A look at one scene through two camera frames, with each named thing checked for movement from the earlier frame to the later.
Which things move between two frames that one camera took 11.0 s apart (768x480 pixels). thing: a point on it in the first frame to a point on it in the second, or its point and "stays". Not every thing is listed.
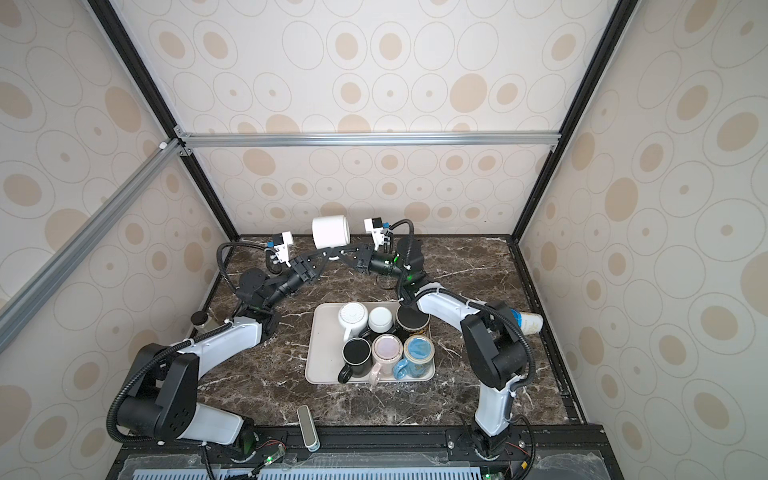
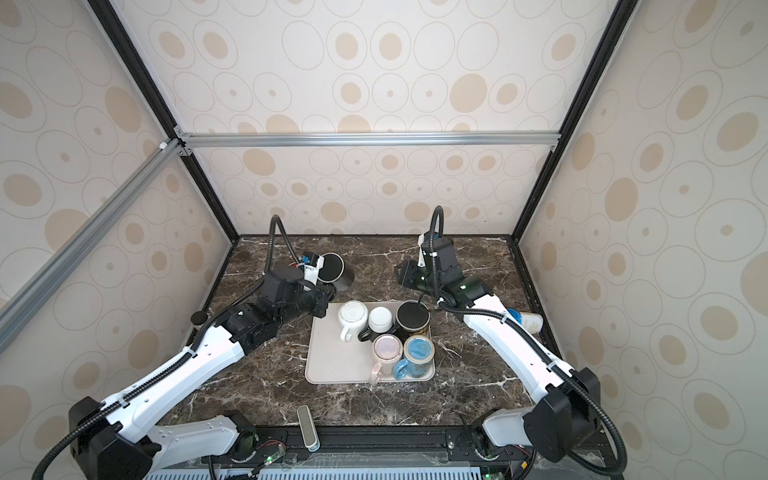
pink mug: (386, 350) stays
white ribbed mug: (353, 317) stays
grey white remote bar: (308, 429) stays
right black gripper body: (383, 265) to (416, 277)
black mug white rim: (357, 353) to (336, 272)
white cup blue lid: (527, 322) stays
